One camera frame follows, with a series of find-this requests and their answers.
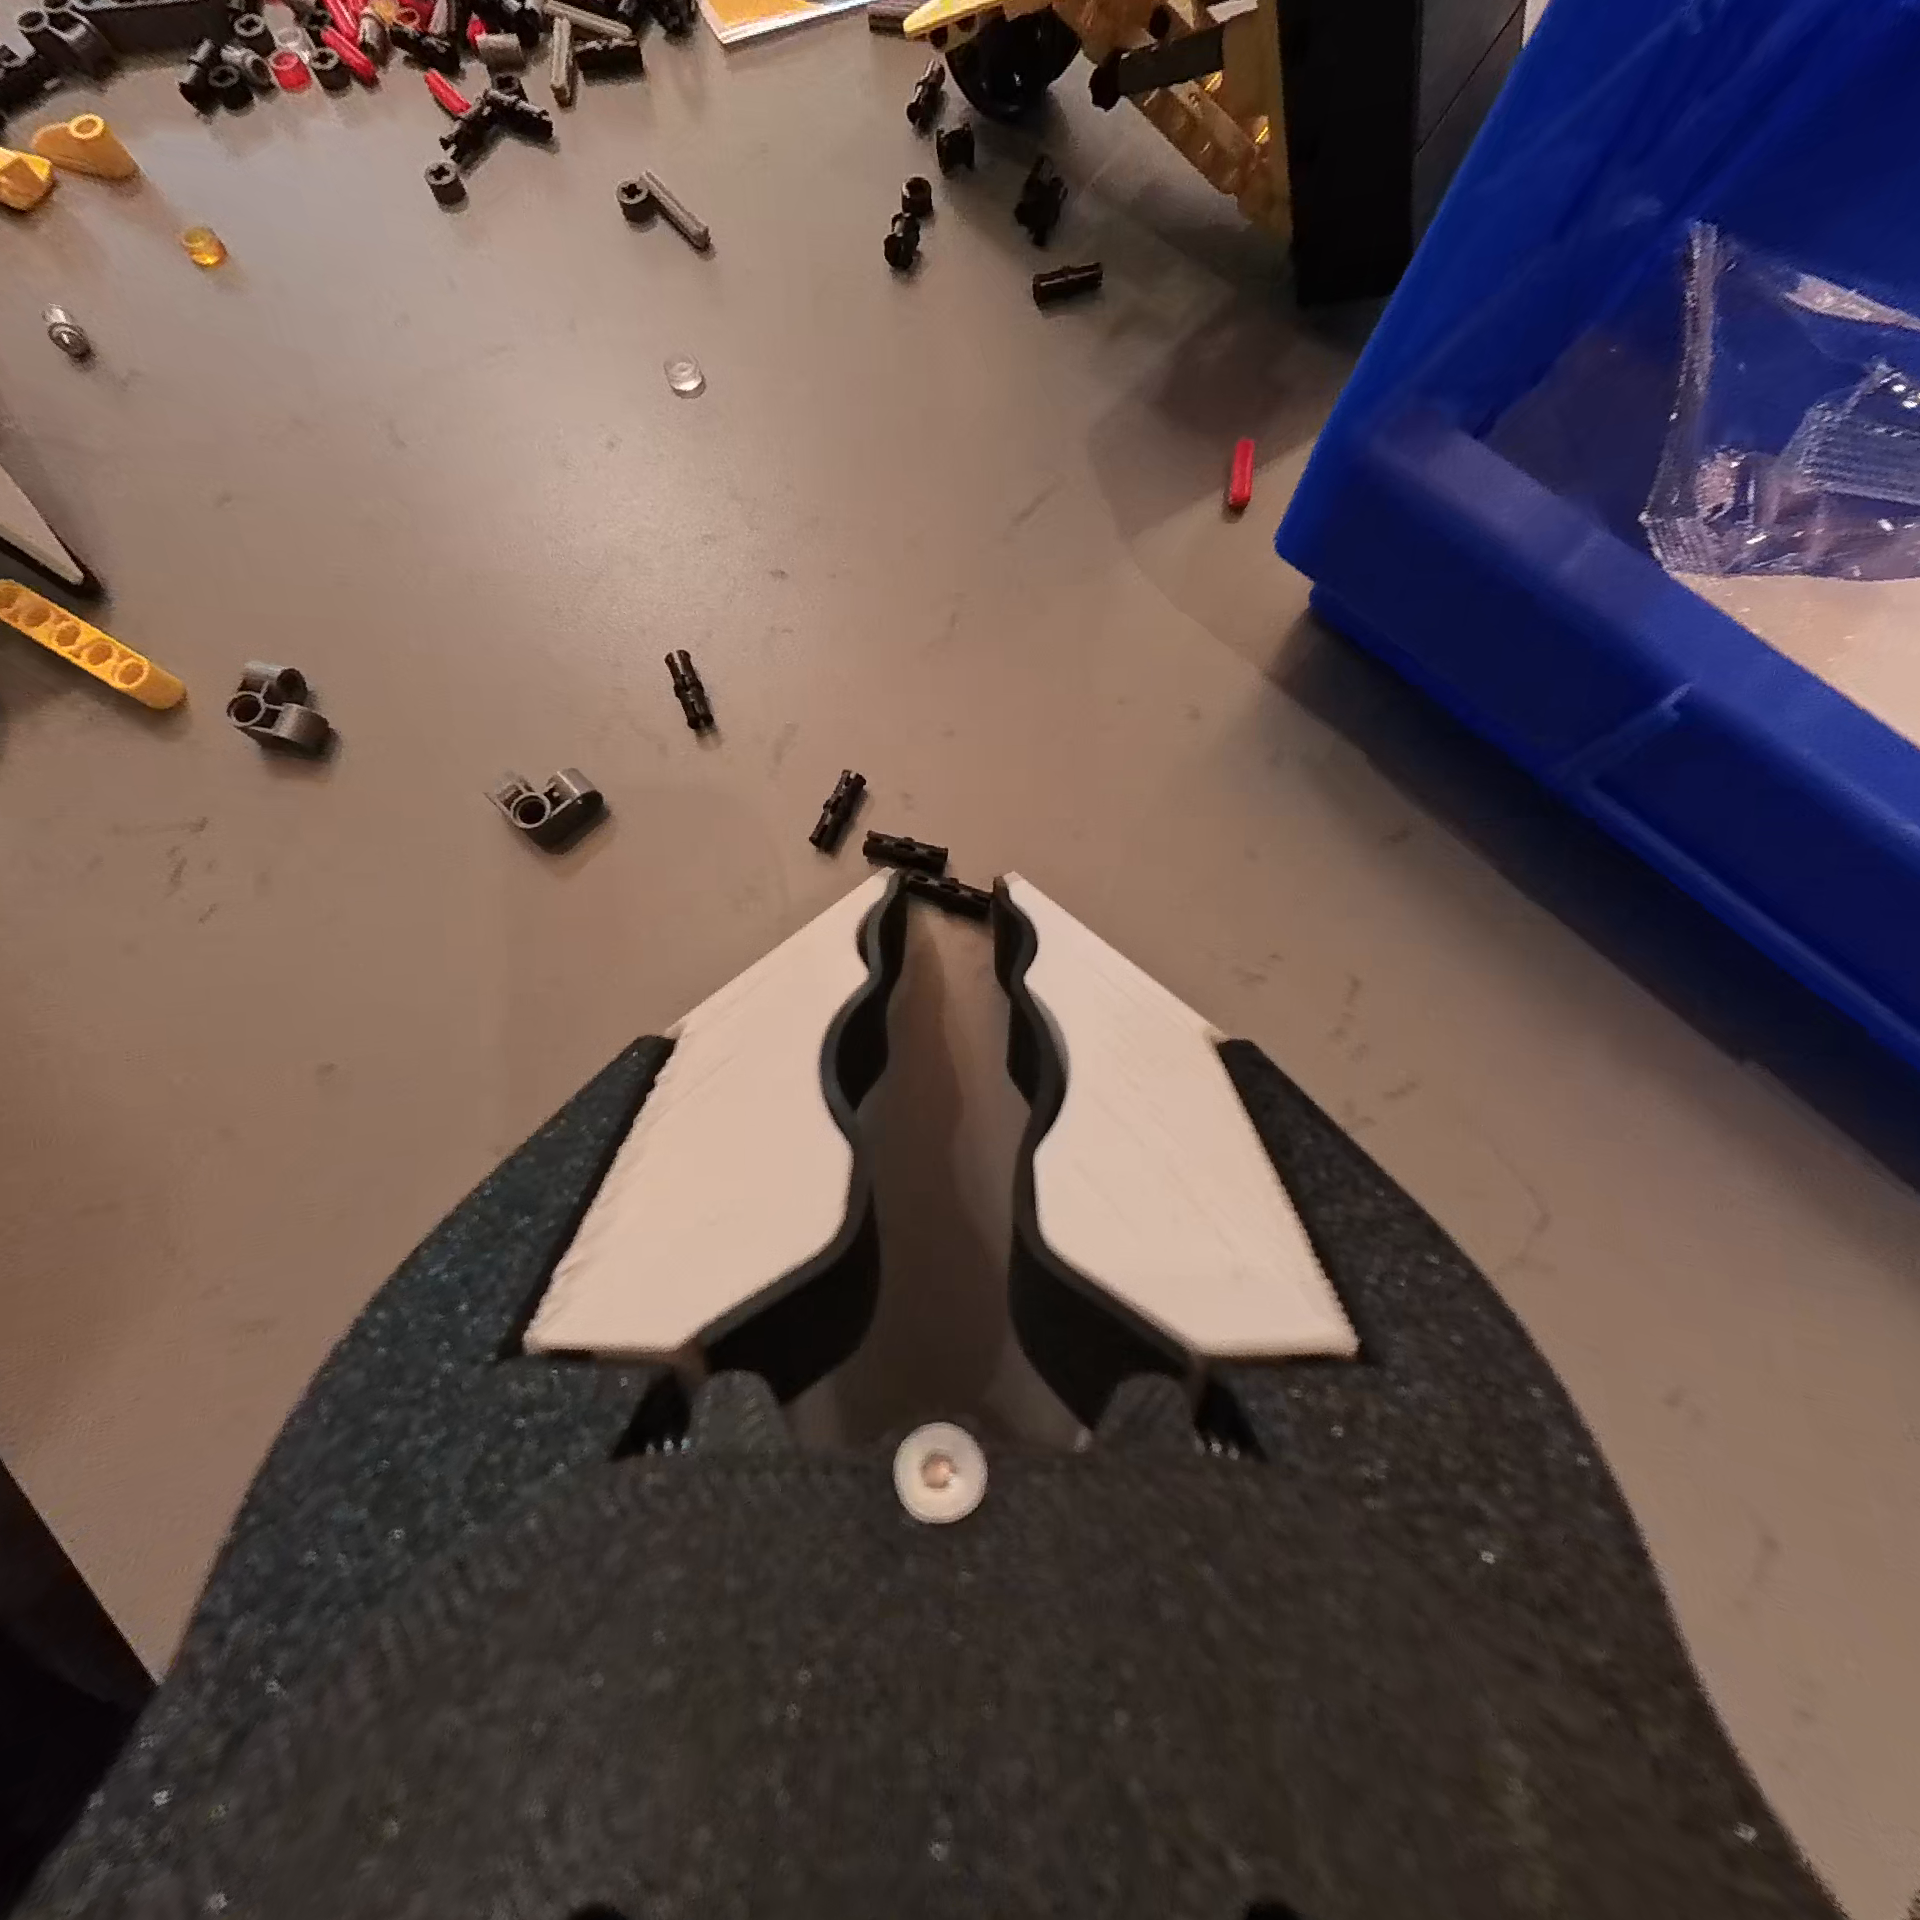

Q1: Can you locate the black block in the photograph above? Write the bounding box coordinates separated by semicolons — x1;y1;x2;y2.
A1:
1285;0;1519;311

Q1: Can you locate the yellow sticker sheet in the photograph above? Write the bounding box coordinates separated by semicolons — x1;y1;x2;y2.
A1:
696;0;873;46

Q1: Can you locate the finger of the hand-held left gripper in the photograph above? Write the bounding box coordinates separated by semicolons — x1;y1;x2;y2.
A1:
0;456;109;599

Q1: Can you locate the grey axle piece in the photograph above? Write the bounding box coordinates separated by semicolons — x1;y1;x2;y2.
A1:
616;166;714;248

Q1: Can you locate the blue plastic bin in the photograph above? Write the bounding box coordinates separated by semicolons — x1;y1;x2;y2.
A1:
1275;0;1920;1071

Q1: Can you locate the yellow short beam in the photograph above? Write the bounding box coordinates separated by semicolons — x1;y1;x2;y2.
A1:
0;581;190;713

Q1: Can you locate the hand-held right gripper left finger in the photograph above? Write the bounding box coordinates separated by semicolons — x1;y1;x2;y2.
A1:
518;867;916;1403

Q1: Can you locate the pile of toy building pieces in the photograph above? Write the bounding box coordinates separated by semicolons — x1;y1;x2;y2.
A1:
0;0;700;122

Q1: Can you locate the black cross connector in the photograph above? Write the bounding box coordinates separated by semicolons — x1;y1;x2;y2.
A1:
442;74;555;166

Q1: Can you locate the clear plastic bag with parts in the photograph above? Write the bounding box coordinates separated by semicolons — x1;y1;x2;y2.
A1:
1643;224;1920;587

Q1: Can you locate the cluster of small black pins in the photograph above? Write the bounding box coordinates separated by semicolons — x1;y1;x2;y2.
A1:
881;54;1106;314

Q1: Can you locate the grey connector piece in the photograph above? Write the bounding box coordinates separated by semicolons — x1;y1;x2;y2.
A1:
230;661;335;757
488;767;612;856

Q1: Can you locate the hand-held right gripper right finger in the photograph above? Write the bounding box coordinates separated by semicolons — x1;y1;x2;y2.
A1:
988;867;1369;1422

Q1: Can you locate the yellow toy vehicle model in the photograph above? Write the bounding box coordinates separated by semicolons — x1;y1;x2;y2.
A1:
902;0;1295;246

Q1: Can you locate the yellow wedge piece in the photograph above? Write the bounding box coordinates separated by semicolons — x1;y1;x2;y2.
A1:
28;115;142;185

